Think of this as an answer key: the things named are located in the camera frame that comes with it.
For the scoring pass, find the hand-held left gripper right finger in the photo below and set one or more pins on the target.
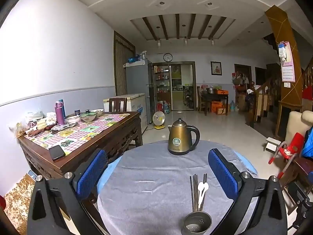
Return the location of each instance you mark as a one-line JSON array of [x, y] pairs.
[[221, 173]]

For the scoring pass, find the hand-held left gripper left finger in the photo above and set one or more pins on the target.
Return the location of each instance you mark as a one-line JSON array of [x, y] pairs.
[[91, 173]]

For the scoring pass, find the white plastic spoon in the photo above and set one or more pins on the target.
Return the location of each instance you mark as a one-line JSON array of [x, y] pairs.
[[200, 186], [206, 186]]

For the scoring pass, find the set of dark chopsticks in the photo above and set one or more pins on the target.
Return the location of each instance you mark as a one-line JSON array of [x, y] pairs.
[[195, 191]]

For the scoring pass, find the perforated metal utensil holder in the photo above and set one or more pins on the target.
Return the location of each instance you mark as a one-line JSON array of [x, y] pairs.
[[195, 225]]

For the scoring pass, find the light blue table cover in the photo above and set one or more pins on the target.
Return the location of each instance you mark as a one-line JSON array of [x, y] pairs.
[[108, 170]]

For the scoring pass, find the carved dark wooden table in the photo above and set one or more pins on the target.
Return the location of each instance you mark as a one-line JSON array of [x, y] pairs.
[[80, 153]]

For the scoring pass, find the black phone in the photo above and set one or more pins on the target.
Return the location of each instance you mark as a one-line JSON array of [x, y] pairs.
[[57, 152]]

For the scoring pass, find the pink checked tablecloth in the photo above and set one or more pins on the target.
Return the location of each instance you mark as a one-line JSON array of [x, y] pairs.
[[80, 133]]

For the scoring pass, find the red plastic child chair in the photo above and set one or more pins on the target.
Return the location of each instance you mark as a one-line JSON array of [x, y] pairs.
[[292, 144]]

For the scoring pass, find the blue jacket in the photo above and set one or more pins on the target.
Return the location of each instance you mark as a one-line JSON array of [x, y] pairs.
[[308, 143]]

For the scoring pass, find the white step stool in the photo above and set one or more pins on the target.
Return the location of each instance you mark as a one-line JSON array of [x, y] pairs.
[[271, 145]]

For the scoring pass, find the gold electric kettle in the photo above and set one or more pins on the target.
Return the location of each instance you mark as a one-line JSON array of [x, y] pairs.
[[179, 137]]

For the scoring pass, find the small shallow bowl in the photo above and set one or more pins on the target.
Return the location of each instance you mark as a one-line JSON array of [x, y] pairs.
[[72, 119]]

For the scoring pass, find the bowl with glass lid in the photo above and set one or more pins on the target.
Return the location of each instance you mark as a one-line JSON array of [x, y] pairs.
[[88, 116]]

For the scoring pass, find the light blue plastic basin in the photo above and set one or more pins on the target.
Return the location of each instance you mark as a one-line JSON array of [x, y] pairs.
[[31, 173]]

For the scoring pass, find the grey table cloth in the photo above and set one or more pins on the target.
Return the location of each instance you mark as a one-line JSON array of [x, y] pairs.
[[151, 181]]

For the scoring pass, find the white ceramic bowl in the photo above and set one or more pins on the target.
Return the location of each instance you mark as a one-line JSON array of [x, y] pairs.
[[99, 112]]

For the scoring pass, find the dark glass jar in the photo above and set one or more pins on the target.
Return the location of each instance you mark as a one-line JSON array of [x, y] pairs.
[[77, 113]]

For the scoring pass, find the beige sofa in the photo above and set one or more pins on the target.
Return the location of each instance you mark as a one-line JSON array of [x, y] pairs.
[[296, 124]]

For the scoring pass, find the orange cardboard boxes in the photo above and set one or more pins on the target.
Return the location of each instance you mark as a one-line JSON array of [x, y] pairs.
[[218, 107]]

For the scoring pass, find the purple thermos bottle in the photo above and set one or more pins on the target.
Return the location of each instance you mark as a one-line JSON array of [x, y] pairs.
[[60, 115]]

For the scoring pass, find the brown folded umbrella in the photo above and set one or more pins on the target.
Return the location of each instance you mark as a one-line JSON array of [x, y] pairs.
[[39, 131]]

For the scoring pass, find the white tissue pack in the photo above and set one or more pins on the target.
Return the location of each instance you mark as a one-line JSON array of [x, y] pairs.
[[51, 118]]

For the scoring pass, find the blue water jug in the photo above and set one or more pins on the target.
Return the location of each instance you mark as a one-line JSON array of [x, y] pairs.
[[233, 106], [166, 108]]

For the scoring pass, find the blue thermos bottle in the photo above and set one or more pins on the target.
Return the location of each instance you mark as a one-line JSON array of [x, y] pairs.
[[63, 105]]

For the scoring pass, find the dark wooden side table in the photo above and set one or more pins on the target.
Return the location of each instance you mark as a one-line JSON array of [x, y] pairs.
[[215, 96]]

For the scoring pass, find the gold floral mat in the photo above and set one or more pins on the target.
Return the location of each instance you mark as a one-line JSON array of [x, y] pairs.
[[17, 200]]

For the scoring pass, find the white chest freezer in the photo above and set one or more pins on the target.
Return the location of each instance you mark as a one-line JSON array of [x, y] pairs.
[[137, 107]]

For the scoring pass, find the clear plastic bag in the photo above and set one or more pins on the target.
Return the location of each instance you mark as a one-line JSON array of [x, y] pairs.
[[35, 115]]

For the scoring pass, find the flat orange box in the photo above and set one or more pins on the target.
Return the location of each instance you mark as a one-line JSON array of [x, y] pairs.
[[222, 92]]

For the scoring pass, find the round heater yellow base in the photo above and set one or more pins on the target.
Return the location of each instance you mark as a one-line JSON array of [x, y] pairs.
[[158, 118]]

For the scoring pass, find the metal basin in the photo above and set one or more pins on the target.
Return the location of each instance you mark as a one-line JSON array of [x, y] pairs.
[[210, 90]]

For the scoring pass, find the yellowish snack bag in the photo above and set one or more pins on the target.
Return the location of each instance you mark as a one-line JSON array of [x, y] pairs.
[[18, 129]]

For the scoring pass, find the wooden stair railing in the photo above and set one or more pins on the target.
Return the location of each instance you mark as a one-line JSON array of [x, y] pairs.
[[265, 98]]

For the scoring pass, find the red canister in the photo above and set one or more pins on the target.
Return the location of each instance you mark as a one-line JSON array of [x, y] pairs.
[[160, 106]]

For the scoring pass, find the red round object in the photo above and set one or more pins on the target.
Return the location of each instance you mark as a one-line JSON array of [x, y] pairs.
[[2, 202]]

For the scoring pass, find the kitchen sliding door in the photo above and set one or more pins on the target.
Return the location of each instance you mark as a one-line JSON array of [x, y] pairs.
[[183, 85]]

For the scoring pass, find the hanging bags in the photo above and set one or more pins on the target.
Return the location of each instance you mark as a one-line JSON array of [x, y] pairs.
[[240, 79]]

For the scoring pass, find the red hanging decoration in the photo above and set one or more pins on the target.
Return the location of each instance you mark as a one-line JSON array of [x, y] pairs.
[[308, 93]]

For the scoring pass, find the grey refrigerator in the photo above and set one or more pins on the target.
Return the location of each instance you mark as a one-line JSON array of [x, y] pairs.
[[137, 78]]

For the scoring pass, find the dark wooden door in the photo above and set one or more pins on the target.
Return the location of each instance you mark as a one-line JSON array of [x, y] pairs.
[[260, 74], [244, 68]]

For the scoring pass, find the glass display cabinet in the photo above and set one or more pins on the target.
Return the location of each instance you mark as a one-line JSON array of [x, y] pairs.
[[161, 85]]

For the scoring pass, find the brown curtain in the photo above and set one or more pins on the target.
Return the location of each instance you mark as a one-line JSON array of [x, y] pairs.
[[123, 63]]

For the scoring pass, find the blue plastic bag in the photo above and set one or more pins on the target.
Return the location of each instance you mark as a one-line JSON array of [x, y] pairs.
[[133, 60]]

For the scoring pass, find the clear plastic bottle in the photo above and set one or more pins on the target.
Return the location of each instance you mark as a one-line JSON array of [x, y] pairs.
[[143, 55]]

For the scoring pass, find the pendant lamp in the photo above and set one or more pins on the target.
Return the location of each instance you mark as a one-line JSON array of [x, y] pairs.
[[185, 40], [159, 43], [212, 41]]

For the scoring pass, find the white hanging bag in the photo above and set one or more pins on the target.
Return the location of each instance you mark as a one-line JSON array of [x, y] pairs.
[[282, 52]]

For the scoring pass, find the framed wall picture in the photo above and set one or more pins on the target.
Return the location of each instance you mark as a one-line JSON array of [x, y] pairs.
[[216, 68]]

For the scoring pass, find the wall light switch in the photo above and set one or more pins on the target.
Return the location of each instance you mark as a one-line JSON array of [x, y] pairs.
[[287, 84]]

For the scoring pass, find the pink wall calendar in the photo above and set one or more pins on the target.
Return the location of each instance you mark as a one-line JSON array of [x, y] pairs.
[[288, 71]]

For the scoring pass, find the round wall clock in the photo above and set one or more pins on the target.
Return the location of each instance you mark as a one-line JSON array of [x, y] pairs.
[[168, 57]]

